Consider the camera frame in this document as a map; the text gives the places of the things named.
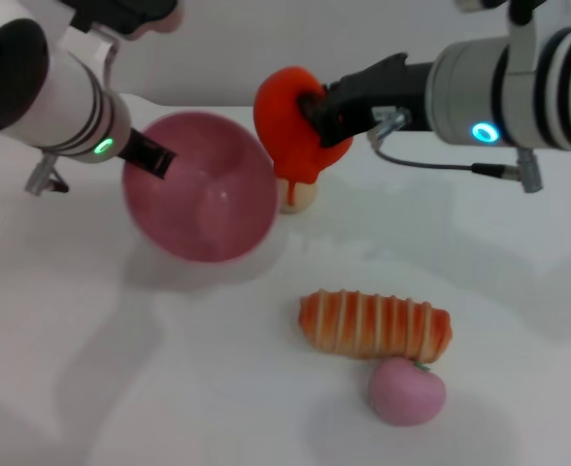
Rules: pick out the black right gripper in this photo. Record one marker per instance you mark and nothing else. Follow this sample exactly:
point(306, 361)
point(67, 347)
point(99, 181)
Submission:
point(387, 92)

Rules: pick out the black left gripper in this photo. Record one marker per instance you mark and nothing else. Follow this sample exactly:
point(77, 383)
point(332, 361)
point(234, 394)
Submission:
point(132, 145)

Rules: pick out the orange toy fruit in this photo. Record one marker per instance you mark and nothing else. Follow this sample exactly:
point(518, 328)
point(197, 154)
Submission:
point(285, 126)

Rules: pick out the pink plastic bowl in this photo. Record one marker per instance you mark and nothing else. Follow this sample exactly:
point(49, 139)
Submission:
point(203, 194)

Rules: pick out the beige toy ball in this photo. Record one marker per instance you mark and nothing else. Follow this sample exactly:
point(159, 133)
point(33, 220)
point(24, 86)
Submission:
point(305, 199)

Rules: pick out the orange striped toy bread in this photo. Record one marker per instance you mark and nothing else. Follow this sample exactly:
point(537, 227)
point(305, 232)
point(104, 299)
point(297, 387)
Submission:
point(378, 325)

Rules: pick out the pink toy peach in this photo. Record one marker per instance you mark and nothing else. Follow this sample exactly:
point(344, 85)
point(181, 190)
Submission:
point(407, 393)

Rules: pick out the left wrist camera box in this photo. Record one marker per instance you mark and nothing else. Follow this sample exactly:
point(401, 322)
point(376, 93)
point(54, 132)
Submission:
point(120, 14)

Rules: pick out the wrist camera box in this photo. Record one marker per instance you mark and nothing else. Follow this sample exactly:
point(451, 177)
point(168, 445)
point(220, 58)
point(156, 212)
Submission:
point(504, 6)
point(120, 14)

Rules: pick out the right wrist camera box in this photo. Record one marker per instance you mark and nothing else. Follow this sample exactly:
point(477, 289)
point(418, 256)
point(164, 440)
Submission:
point(504, 6)

